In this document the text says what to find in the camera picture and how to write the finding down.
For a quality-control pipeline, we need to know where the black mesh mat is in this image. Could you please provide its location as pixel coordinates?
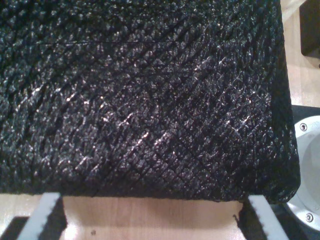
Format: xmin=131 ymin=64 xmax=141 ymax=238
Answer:
xmin=0 ymin=0 xmax=301 ymax=204

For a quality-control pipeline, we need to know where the black box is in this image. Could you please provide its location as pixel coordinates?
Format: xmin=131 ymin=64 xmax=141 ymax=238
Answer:
xmin=298 ymin=0 xmax=320 ymax=68

